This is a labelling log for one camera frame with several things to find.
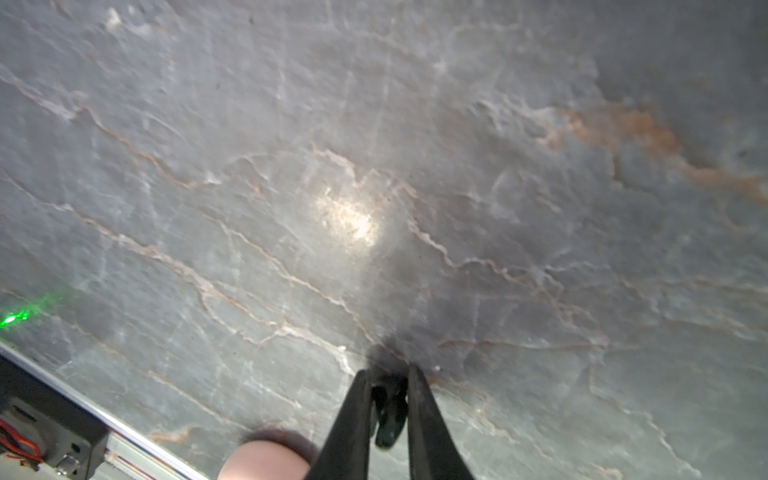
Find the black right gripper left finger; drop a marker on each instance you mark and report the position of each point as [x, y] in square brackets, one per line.
[345, 453]

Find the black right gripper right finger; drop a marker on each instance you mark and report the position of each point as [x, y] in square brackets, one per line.
[432, 452]

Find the pink earbud charging case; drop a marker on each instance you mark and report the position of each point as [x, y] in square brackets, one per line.
[267, 460]

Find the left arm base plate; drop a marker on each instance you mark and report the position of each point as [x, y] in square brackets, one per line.
[40, 427]

